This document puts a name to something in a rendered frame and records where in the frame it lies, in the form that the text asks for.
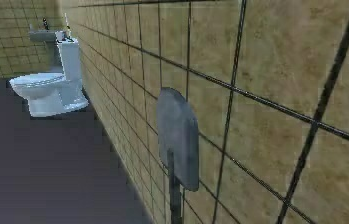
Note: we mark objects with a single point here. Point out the grey shovel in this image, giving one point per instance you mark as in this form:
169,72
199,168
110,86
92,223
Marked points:
178,140

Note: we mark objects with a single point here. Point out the black sink faucet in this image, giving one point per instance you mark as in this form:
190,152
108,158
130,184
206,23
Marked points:
45,23

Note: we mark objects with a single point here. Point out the white toilet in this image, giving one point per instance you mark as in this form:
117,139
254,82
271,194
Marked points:
48,88

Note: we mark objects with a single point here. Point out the grey wall sink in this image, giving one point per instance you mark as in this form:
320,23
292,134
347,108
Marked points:
42,35

